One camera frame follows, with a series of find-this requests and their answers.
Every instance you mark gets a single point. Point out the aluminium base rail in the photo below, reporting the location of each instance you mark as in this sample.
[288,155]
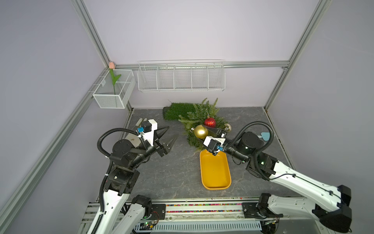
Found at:
[220,217]

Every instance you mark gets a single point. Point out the small green christmas tree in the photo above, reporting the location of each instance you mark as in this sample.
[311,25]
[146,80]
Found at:
[193,114]

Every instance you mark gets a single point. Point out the matte gold ball ornament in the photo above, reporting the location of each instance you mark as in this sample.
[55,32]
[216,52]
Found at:
[200,131]

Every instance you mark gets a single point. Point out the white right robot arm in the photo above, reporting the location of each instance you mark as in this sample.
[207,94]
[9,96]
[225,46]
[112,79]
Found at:
[330,205]

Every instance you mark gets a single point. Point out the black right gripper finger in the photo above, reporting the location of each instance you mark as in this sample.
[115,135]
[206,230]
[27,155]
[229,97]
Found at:
[217,132]
[204,142]

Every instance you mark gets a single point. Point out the teal garden trowel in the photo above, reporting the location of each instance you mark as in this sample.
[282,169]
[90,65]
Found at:
[265,136]

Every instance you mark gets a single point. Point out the small white wire basket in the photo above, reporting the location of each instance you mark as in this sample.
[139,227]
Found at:
[104,93]

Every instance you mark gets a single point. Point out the yellow plastic tray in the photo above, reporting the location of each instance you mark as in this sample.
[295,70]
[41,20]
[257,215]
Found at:
[215,173]

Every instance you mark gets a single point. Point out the long white wire shelf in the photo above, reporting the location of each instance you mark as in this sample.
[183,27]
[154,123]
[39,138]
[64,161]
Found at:
[181,75]

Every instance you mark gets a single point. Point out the shiny gold ball ornament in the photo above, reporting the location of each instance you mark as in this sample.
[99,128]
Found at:
[227,127]

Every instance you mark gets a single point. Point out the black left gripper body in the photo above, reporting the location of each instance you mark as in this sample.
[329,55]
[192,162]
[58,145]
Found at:
[157,145]

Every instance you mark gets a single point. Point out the red ribbed ball ornament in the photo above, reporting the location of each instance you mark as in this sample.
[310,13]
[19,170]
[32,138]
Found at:
[210,122]

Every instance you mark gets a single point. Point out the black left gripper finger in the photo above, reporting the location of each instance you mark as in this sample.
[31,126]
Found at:
[160,133]
[169,142]

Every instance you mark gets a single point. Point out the green artificial grass mat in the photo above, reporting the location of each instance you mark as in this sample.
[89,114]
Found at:
[175,110]

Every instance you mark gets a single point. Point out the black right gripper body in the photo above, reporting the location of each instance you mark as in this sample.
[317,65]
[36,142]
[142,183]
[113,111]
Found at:
[226,136]

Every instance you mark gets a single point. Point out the beige gardening glove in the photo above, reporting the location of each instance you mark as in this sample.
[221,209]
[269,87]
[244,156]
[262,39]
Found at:
[134,140]

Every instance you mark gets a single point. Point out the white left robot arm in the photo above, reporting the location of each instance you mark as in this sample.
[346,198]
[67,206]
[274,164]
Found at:
[120,179]

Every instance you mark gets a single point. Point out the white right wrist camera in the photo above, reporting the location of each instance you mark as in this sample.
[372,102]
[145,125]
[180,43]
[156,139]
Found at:
[214,146]

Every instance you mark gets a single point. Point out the pink artificial tulip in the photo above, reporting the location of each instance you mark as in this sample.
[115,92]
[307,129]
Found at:
[114,77]

